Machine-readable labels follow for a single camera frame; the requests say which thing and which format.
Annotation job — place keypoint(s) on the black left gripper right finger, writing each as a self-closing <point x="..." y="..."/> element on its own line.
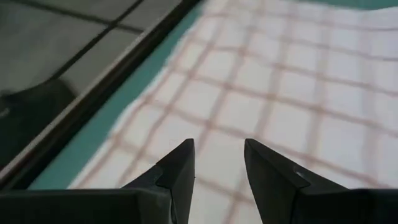
<point x="326" y="208"/>

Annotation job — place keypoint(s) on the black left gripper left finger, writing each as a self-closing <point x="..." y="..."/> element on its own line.
<point x="93" y="208"/>

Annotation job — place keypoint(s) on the white red-checked towel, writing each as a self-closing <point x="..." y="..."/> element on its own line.
<point x="280" y="93"/>

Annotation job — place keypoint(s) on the green table mat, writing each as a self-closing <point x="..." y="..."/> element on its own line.
<point x="93" y="133"/>

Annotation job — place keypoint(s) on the black metal table frame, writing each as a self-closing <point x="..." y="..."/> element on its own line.
<point x="62" y="127"/>

